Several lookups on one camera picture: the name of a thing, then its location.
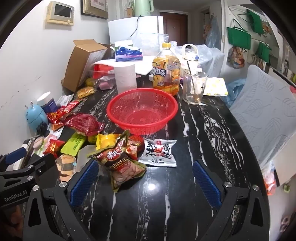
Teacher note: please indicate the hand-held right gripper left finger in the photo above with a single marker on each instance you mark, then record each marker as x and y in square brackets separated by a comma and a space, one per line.
[85, 183]

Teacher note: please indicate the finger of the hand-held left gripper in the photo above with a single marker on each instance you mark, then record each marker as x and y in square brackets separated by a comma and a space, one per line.
[34, 168]
[15, 155]

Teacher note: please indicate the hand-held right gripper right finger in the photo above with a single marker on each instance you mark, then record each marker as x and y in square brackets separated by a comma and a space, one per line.
[205, 185]

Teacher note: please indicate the striped cartoon snack packet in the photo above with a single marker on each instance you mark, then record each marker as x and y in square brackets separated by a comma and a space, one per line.
[66, 166]

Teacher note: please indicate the translucent beige snack packet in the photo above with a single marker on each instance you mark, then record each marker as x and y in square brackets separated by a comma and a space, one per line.
[82, 157]

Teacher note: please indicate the lime green snack packet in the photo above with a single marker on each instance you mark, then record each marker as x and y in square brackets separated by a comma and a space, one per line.
[72, 144]

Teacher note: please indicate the brown nut snack packet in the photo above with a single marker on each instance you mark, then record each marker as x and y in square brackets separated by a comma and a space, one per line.
[120, 162]

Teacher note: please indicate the white peanut snack packet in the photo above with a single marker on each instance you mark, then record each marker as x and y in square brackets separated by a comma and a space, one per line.
[157, 153]

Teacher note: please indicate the dark red snack packet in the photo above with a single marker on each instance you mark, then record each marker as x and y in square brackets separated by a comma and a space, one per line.
[85, 124]

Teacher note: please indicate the red cartoon snack packet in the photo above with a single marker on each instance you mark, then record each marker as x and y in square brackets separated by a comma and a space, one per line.
[134, 147]

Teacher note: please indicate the red plastic basket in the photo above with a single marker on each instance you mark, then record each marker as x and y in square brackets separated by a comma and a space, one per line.
[141, 111]

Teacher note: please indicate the person's left hand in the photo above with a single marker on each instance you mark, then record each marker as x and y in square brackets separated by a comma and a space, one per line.
[10, 221]

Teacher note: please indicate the round pink compact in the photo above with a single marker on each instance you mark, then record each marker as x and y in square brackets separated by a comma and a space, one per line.
[38, 142]

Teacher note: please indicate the red gold-print snack packet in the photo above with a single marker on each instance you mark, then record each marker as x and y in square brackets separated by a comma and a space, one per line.
[53, 148]

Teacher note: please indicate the pink green printed leaflet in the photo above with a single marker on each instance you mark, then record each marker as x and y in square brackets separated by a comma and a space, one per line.
[52, 136]

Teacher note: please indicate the black small device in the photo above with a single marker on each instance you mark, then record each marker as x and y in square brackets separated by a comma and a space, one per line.
[41, 129]

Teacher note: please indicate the light blue round gadget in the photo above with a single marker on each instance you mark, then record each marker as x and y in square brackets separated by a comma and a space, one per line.
[35, 118]

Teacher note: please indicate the green gold candy ball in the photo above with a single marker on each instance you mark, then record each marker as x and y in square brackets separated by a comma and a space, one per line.
[92, 139]

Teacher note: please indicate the orange sachet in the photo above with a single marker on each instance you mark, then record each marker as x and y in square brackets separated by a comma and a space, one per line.
[57, 127]

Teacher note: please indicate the blue can white lid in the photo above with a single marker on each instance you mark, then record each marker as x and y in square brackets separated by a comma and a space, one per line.
[47, 103]

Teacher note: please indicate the orange plastic bag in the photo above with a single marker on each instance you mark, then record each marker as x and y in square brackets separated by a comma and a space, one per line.
[270, 180]

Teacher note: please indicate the long red sachet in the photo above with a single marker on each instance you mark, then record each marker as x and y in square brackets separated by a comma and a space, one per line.
[70, 106]

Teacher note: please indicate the white patterned sachet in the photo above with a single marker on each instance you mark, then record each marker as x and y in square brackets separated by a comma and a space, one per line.
[64, 100]

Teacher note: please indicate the yellow noodle snack packet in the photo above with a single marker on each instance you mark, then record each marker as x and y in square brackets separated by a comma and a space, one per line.
[86, 92]

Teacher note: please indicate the white leaf-pattern chair cushion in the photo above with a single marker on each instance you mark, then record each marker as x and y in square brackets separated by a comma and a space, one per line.
[261, 111]

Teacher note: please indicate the clear glass cup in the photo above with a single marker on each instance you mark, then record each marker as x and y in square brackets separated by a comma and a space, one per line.
[195, 90]

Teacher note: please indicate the blue plastic bag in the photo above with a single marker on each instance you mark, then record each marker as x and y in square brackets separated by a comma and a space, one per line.
[235, 91]

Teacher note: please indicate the pink block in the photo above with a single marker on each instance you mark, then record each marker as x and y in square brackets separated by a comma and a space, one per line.
[104, 86]

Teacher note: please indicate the yellow-dotted paper bag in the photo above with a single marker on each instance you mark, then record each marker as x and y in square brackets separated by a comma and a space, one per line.
[216, 87]

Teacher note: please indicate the yellow round fruit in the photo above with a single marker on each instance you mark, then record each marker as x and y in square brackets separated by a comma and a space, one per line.
[90, 82]

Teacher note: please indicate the clear plastic container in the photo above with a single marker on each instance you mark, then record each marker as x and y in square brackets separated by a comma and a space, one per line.
[104, 77]

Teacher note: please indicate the brown cardboard box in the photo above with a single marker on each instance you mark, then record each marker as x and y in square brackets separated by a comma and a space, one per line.
[78, 64]

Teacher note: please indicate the white toilet paper roll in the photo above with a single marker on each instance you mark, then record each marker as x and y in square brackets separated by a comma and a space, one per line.
[124, 78]

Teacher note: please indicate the bright red packet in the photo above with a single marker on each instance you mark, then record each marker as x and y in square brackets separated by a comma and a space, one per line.
[103, 68]

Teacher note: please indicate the orange tea drink bottle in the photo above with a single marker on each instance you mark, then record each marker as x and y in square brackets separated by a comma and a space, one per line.
[165, 74]

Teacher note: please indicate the patterned hanging tote bag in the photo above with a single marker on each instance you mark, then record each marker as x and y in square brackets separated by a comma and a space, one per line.
[235, 58]

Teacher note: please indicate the blue tissue pack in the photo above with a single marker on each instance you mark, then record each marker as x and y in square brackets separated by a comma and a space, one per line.
[128, 55]

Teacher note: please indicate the green tote bag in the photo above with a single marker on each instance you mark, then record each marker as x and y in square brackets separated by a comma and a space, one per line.
[263, 53]
[255, 23]
[238, 37]

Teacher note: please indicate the clear plastic tub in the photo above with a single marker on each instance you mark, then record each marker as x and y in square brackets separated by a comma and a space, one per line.
[152, 44]

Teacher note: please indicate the hanging clear plastic bag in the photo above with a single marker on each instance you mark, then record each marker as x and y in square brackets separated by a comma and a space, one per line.
[212, 32]

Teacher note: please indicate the white refrigerator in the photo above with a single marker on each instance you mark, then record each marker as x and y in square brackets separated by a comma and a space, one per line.
[122, 27]

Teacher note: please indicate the brown door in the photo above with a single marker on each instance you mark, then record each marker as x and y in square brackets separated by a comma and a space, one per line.
[175, 27]

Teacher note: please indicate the framed picture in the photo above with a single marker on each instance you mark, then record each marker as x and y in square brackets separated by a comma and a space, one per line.
[94, 9]

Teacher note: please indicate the pale green kettle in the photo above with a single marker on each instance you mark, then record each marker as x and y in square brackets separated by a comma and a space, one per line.
[143, 8]

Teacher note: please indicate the cream wall intercom panel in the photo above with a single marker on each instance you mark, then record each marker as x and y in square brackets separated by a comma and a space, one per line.
[61, 12]

